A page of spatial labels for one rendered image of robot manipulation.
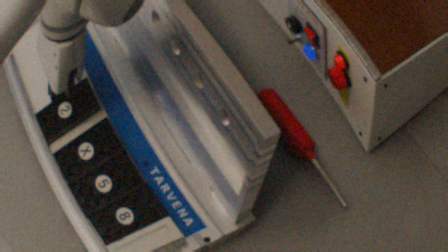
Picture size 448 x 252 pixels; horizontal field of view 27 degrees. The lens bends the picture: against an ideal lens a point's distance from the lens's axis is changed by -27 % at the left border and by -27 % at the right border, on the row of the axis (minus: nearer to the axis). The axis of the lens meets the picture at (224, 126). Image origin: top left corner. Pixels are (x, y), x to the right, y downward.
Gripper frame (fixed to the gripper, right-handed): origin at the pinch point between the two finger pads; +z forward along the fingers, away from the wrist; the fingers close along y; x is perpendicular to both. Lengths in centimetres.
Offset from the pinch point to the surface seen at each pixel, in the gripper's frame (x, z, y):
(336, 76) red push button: 25.2, -12.9, 21.6
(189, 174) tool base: 10.1, 0.6, 18.6
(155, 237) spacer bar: 2.0, 1.2, 24.0
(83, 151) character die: -0.3, 1.5, 10.0
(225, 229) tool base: 9.8, 0.7, 26.5
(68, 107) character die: 0.5, 1.3, 3.3
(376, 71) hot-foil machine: 26.1, -21.0, 26.8
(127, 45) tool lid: 10.2, -3.7, 2.1
